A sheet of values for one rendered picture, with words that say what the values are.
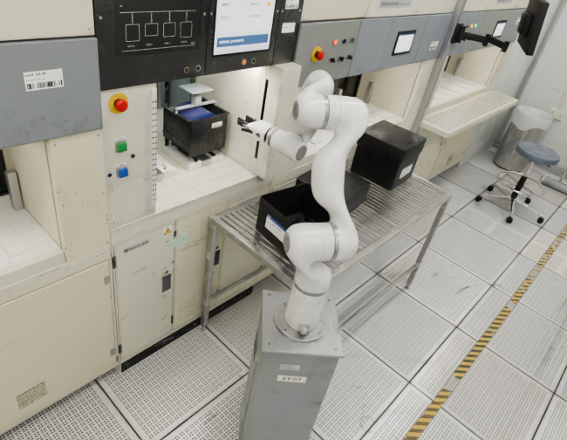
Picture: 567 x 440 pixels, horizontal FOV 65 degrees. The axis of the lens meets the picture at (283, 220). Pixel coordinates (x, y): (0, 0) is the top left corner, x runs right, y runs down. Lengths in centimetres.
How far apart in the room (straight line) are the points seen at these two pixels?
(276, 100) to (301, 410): 125
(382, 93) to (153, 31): 212
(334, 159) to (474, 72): 346
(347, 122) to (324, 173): 16
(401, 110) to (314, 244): 211
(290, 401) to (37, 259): 102
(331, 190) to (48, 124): 83
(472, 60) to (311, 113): 349
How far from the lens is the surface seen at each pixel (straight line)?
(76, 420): 230
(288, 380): 168
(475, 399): 275
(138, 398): 232
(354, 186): 228
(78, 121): 150
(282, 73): 193
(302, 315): 153
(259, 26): 183
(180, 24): 159
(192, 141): 207
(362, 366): 259
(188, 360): 243
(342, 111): 132
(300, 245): 131
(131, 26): 150
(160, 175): 205
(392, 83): 331
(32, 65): 139
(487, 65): 464
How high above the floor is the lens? 195
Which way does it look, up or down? 35 degrees down
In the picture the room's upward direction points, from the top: 12 degrees clockwise
